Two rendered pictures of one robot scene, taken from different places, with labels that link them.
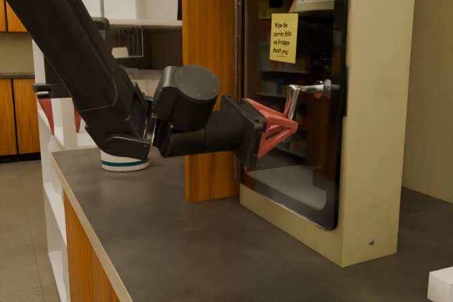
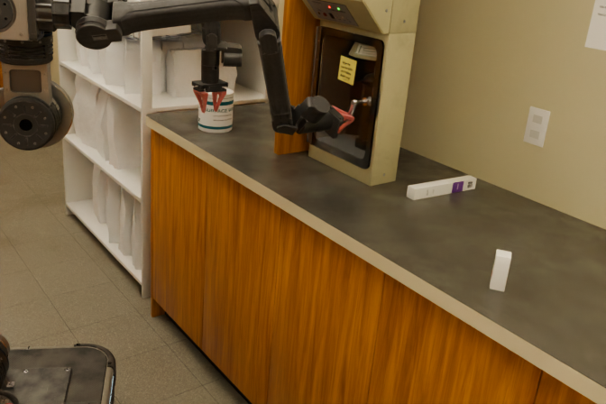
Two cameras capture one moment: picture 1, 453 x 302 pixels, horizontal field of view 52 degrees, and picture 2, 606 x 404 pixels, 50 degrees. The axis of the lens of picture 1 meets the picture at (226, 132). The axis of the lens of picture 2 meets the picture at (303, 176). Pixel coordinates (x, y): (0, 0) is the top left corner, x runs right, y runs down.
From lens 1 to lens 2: 131 cm
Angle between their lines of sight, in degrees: 15
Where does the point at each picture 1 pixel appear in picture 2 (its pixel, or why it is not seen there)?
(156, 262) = (281, 183)
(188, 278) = (301, 189)
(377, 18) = (394, 71)
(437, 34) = (428, 56)
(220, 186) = (295, 145)
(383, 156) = (392, 133)
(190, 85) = (318, 105)
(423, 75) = (418, 80)
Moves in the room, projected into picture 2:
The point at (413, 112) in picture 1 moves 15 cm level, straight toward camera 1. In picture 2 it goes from (411, 102) to (409, 111)
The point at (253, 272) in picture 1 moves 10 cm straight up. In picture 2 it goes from (330, 188) to (333, 156)
